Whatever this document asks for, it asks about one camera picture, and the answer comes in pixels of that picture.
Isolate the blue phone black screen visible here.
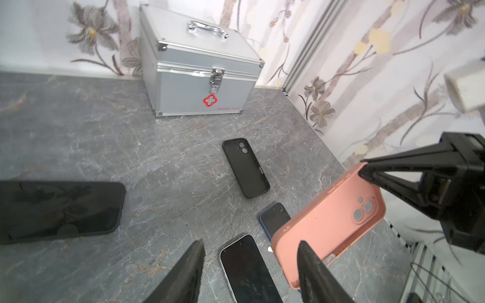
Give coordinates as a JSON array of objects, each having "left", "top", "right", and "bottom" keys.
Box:
[{"left": 258, "top": 203, "right": 291, "bottom": 241}]

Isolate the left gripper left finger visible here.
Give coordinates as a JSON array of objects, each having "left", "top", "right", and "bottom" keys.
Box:
[{"left": 144, "top": 240, "right": 205, "bottom": 303}]

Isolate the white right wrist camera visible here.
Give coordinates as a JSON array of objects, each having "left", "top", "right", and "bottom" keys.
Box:
[{"left": 443, "top": 59, "right": 484, "bottom": 114}]

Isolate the silver aluminium first aid case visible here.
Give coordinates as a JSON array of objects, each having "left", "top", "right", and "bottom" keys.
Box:
[{"left": 140, "top": 5, "right": 265, "bottom": 117}]

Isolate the black phone case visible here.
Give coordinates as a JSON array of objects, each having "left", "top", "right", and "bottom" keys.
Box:
[{"left": 222, "top": 138, "right": 270, "bottom": 199}]

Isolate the black phone with pink edge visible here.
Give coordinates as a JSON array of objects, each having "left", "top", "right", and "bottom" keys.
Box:
[{"left": 219, "top": 234, "right": 282, "bottom": 302}]

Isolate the pink phone case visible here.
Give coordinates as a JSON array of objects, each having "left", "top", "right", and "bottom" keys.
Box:
[{"left": 271, "top": 163, "right": 386, "bottom": 290}]

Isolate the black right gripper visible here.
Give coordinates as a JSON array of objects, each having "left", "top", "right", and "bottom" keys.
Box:
[{"left": 359, "top": 132, "right": 484, "bottom": 255}]

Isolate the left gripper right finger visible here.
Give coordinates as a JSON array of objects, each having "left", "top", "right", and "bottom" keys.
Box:
[{"left": 297, "top": 241, "right": 354, "bottom": 303}]

